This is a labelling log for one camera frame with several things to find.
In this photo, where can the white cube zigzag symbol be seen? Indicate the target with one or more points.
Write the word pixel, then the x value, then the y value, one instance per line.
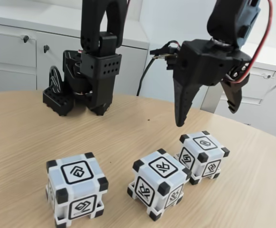
pixel 204 145

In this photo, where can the white cube crossed loop symbol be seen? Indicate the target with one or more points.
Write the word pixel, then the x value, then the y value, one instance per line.
pixel 162 167

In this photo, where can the grey metal column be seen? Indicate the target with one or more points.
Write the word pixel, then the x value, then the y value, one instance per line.
pixel 211 99

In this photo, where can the white drawer cabinet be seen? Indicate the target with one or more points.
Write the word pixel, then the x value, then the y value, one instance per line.
pixel 266 102

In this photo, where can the silver cabinet lock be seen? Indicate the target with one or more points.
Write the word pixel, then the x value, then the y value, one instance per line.
pixel 268 76

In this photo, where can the white cube layered diamond symbol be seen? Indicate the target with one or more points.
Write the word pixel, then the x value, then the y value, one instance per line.
pixel 76 171

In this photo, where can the long white low cabinet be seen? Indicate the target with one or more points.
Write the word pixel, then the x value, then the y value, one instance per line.
pixel 10 59

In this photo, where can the gripper camera circuit board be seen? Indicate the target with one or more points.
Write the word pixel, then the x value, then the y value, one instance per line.
pixel 170 51

